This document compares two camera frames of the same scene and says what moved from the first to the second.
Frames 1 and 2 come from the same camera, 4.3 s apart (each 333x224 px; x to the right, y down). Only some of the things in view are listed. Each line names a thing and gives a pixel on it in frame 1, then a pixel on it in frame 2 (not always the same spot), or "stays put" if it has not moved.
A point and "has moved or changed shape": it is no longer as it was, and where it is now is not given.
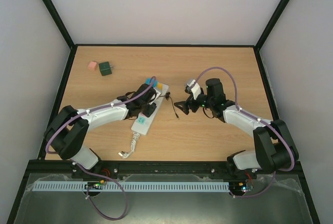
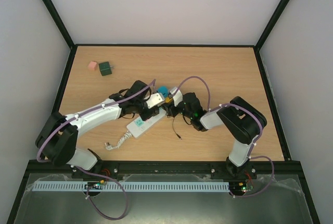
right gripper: (192, 103) to (170, 108)
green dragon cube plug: (105, 69) stays put
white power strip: (141, 123) has moved or changed shape
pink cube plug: (92, 65) stays put
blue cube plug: (154, 81) to (163, 90)
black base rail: (105, 169) stays put
